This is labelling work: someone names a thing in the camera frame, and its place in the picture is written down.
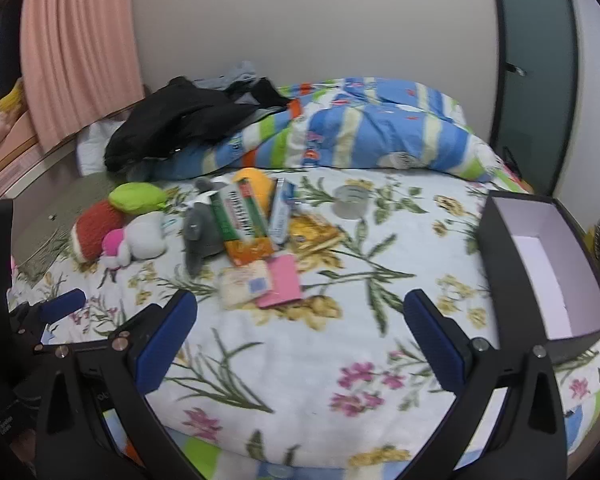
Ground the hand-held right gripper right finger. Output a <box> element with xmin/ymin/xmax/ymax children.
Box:
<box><xmin>403</xmin><ymin>288</ymin><xmax>567</xmax><ymax>480</ymax></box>

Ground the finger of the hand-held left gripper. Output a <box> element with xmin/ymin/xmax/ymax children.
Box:
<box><xmin>9</xmin><ymin>287</ymin><xmax>87</xmax><ymax>350</ymax></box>

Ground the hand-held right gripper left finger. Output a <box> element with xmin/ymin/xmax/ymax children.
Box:
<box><xmin>32</xmin><ymin>287</ymin><xmax>206</xmax><ymax>480</ymax></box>

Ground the grey plush toy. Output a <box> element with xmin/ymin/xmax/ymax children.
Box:
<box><xmin>181</xmin><ymin>177</ymin><xmax>231</xmax><ymax>277</ymax></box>

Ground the orange packet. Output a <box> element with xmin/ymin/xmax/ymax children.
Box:
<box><xmin>225</xmin><ymin>237</ymin><xmax>276</xmax><ymax>267</ymax></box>

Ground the black box with white inside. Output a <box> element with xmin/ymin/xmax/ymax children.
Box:
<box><xmin>477</xmin><ymin>191</ymin><xmax>600</xmax><ymax>362</ymax></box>

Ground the green toothpaste box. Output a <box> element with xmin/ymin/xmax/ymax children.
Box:
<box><xmin>211</xmin><ymin>182</ymin><xmax>271</xmax><ymax>256</ymax></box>

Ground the orange plush toy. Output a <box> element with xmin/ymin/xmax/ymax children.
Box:
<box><xmin>233</xmin><ymin>167</ymin><xmax>277</xmax><ymax>211</ymax></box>

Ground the red plush toy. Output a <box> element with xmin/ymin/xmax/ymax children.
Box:
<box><xmin>71</xmin><ymin>200</ymin><xmax>127</xmax><ymax>264</ymax></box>

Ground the grey bed mat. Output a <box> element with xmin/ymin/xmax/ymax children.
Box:
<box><xmin>12</xmin><ymin>170</ymin><xmax>131</xmax><ymax>281</ymax></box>

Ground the white tissue packet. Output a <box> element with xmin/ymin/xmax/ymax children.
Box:
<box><xmin>217</xmin><ymin>260</ymin><xmax>274</xmax><ymax>310</ymax></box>

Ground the white and pink plush toy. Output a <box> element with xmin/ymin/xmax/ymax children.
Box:
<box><xmin>101</xmin><ymin>211</ymin><xmax>170</xmax><ymax>269</ymax></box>

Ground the pink window ledge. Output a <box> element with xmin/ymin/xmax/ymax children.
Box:
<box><xmin>0</xmin><ymin>110</ymin><xmax>81</xmax><ymax>201</ymax></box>

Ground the pink notepad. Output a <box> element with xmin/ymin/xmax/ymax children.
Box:
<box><xmin>255</xmin><ymin>254</ymin><xmax>303</xmax><ymax>308</ymax></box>

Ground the white pillow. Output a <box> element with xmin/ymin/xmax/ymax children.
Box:
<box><xmin>75</xmin><ymin>120</ymin><xmax>122</xmax><ymax>176</ymax></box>

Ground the yellow snack packet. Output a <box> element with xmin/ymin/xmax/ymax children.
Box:
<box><xmin>290</xmin><ymin>212</ymin><xmax>346</xmax><ymax>256</ymax></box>

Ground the clear tape roll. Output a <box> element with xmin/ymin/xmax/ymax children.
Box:
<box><xmin>333</xmin><ymin>185</ymin><xmax>370</xmax><ymax>220</ymax></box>

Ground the blue slim box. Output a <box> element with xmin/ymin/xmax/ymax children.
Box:
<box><xmin>267</xmin><ymin>178</ymin><xmax>297</xmax><ymax>246</ymax></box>

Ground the yellow plush toy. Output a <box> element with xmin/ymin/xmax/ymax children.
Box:
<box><xmin>0</xmin><ymin>77</ymin><xmax>27</xmax><ymax>112</ymax></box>

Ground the black clothing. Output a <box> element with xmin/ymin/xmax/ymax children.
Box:
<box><xmin>104</xmin><ymin>76</ymin><xmax>291</xmax><ymax>173</ymax></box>

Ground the blue striped quilt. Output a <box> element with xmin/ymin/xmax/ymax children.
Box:
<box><xmin>150</xmin><ymin>77</ymin><xmax>498</xmax><ymax>183</ymax></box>

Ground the pink curtain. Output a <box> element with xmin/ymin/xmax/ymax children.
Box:
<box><xmin>20</xmin><ymin>0</ymin><xmax>146</xmax><ymax>153</ymax></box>

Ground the frosted glass door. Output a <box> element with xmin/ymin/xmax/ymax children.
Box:
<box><xmin>490</xmin><ymin>0</ymin><xmax>579</xmax><ymax>196</ymax></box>

